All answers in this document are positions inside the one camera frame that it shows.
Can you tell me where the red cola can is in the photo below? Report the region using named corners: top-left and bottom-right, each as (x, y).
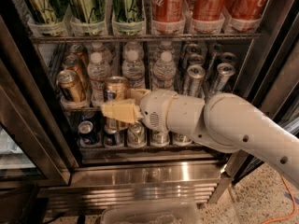
top-left (151, 0), bottom-right (184, 22)
top-left (231, 0), bottom-right (266, 21)
top-left (192, 0), bottom-right (224, 21)

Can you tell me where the orange floor cable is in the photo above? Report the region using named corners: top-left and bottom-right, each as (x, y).
top-left (261, 175), bottom-right (297, 224)

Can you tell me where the middle front water bottle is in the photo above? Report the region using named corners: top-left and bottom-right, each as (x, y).
top-left (122, 50), bottom-right (146, 89)

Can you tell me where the middle green white can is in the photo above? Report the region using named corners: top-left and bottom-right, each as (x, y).
top-left (150, 131), bottom-right (170, 147)

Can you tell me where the left red cola can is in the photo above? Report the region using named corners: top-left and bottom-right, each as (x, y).
top-left (151, 0), bottom-right (184, 22)

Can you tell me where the orange can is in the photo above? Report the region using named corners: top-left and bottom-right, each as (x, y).
top-left (63, 55), bottom-right (88, 90)
top-left (56, 70), bottom-right (86, 103)
top-left (104, 77), bottom-right (129, 130)

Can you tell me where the right rear water bottle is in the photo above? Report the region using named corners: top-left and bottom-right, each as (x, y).
top-left (153, 41), bottom-right (175, 61)

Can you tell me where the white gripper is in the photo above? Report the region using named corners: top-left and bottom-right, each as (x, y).
top-left (100, 88), bottom-right (177, 132)

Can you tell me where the right green white can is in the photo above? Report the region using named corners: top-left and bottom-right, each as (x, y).
top-left (173, 133), bottom-right (192, 146)

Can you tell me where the middle right silver slim can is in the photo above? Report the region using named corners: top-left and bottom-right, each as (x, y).
top-left (220, 52), bottom-right (237, 66)

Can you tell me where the right front water bottle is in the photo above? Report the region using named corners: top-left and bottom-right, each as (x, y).
top-left (152, 51), bottom-right (177, 91)

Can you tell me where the blue can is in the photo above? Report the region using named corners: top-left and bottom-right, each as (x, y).
top-left (104, 126), bottom-right (124, 147)
top-left (78, 120), bottom-right (98, 145)

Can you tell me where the left blue can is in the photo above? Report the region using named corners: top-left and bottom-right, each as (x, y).
top-left (78, 120), bottom-right (98, 145)

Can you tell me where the steel fridge cabinet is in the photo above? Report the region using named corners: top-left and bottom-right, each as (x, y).
top-left (0, 0), bottom-right (299, 215)

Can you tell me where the right red cola can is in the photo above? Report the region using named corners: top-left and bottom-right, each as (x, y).
top-left (231, 0), bottom-right (266, 21)

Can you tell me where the left green white can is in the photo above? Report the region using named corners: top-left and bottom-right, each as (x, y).
top-left (127, 122), bottom-right (146, 147)

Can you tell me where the middle left silver slim can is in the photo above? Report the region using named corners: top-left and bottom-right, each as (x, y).
top-left (185, 53), bottom-right (205, 69)

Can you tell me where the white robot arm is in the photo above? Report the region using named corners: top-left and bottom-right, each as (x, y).
top-left (101, 89), bottom-right (299, 188)

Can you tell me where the middle rear water bottle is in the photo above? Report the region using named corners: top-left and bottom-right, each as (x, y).
top-left (122, 41), bottom-right (144, 60)

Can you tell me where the water bottle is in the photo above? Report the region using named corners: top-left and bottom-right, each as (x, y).
top-left (87, 52), bottom-right (111, 103)
top-left (91, 42), bottom-right (112, 64)
top-left (122, 50), bottom-right (146, 89)
top-left (122, 41), bottom-right (144, 60)
top-left (152, 51), bottom-right (177, 91)
top-left (153, 41), bottom-right (175, 61)

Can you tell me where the silver slim can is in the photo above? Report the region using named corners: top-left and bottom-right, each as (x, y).
top-left (220, 52), bottom-right (237, 66)
top-left (209, 63), bottom-right (235, 94)
top-left (185, 53), bottom-right (205, 69)
top-left (182, 64), bottom-right (206, 97)

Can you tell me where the middle red cola can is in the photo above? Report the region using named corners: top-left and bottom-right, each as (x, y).
top-left (192, 0), bottom-right (224, 21)

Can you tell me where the front right silver slim can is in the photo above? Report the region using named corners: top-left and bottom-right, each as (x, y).
top-left (209, 63), bottom-right (235, 94)

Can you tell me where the glass fridge door left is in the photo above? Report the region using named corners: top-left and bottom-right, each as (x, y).
top-left (0, 17), bottom-right (78, 189)

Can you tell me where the left rear water bottle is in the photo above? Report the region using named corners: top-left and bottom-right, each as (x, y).
top-left (91, 42), bottom-right (112, 64)

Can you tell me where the front left silver slim can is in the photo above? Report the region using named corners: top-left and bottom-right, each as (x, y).
top-left (182, 64), bottom-right (206, 97)

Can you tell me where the clear plastic bin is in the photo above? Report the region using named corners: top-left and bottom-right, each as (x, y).
top-left (101, 201), bottom-right (201, 224)

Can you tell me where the green white can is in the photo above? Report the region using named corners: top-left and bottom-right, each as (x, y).
top-left (127, 122), bottom-right (146, 147)
top-left (150, 131), bottom-right (170, 147)
top-left (173, 133), bottom-right (192, 146)

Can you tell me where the left front water bottle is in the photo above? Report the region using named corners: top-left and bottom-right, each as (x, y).
top-left (87, 52), bottom-right (111, 103)

